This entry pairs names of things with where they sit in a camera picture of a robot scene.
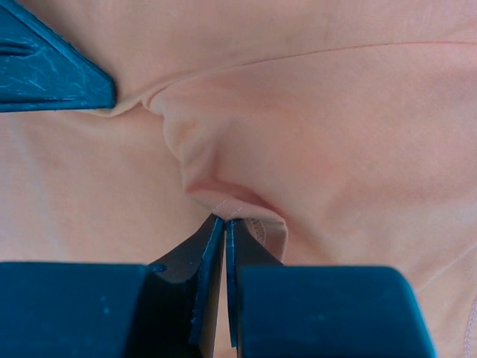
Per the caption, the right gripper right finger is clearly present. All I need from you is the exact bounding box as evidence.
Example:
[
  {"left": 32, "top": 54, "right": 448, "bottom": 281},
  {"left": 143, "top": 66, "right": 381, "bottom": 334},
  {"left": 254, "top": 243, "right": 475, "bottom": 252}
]
[{"left": 225, "top": 219, "right": 283, "bottom": 354}]

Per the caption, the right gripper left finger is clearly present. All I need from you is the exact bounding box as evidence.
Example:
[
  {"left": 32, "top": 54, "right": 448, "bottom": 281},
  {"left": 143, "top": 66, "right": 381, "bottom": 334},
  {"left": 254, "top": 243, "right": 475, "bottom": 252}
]
[{"left": 148, "top": 216, "right": 224, "bottom": 357}]

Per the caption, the orange t shirt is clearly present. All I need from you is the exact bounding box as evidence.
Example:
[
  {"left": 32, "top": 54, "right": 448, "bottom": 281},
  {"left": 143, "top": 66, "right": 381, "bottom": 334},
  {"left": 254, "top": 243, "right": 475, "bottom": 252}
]
[{"left": 1, "top": 1, "right": 476, "bottom": 357}]

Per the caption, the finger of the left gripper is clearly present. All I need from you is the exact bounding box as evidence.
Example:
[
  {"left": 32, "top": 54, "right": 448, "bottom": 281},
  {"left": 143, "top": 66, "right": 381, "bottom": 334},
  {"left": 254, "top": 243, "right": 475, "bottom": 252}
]
[{"left": 1, "top": 1, "right": 116, "bottom": 113}]

